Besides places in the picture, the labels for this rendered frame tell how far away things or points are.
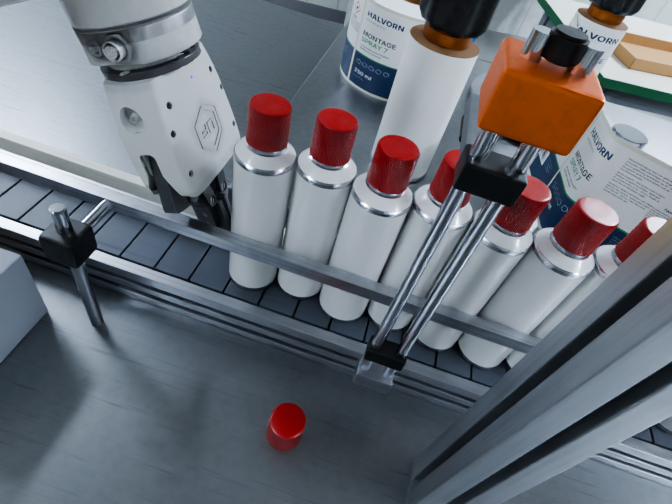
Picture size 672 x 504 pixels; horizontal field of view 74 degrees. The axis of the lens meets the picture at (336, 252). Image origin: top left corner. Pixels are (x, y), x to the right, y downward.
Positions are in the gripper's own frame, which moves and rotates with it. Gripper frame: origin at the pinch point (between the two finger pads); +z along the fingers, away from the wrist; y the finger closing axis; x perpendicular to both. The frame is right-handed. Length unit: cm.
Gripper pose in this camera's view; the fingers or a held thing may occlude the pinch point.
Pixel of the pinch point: (214, 213)
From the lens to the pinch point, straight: 46.0
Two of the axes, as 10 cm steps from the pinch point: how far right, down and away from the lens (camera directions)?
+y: 2.6, -6.8, 6.8
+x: -9.6, -0.8, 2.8
